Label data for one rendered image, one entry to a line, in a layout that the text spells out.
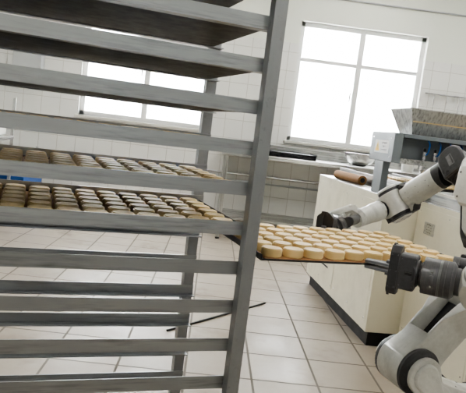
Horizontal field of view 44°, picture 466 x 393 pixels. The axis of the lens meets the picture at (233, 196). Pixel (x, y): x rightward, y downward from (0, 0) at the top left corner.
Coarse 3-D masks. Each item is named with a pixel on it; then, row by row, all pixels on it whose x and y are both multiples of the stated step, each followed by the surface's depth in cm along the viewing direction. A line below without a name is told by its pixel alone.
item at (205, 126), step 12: (204, 84) 165; (216, 84) 164; (204, 120) 164; (204, 132) 165; (204, 156) 166; (192, 192) 168; (192, 240) 169; (192, 252) 169; (192, 276) 170; (180, 336) 172; (180, 360) 173
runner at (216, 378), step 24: (0, 384) 115; (24, 384) 117; (48, 384) 119; (72, 384) 120; (96, 384) 122; (120, 384) 124; (144, 384) 126; (168, 384) 127; (192, 384) 129; (216, 384) 131
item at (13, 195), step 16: (0, 192) 138; (16, 192) 133; (32, 192) 136; (48, 192) 141; (64, 192) 143; (80, 192) 146; (112, 192) 154; (48, 208) 117; (64, 208) 119; (80, 208) 134; (96, 208) 126; (112, 208) 128; (128, 208) 130; (144, 208) 133; (160, 208) 137; (176, 208) 140; (192, 208) 142; (208, 208) 148
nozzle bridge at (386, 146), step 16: (384, 144) 313; (400, 144) 301; (416, 144) 311; (432, 144) 313; (448, 144) 314; (464, 144) 306; (384, 160) 311; (400, 160) 306; (416, 160) 307; (384, 176) 314
